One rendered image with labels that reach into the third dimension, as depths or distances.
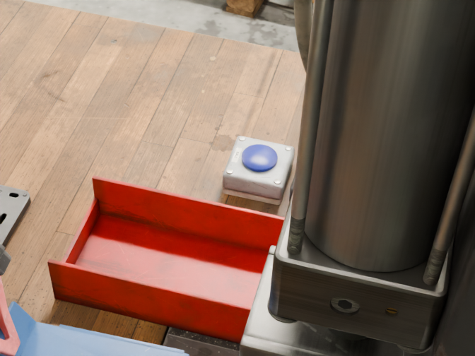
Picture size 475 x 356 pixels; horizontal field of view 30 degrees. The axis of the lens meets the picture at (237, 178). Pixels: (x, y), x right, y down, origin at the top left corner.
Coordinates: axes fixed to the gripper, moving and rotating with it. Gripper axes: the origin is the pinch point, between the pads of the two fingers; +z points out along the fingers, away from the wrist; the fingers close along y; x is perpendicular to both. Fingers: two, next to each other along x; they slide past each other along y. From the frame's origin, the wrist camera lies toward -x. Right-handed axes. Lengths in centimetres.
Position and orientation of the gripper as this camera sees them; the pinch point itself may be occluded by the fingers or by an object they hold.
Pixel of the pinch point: (7, 344)
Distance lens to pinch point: 76.4
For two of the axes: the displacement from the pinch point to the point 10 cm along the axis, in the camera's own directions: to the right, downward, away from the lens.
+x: 2.3, -7.2, 6.5
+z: 4.9, 6.7, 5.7
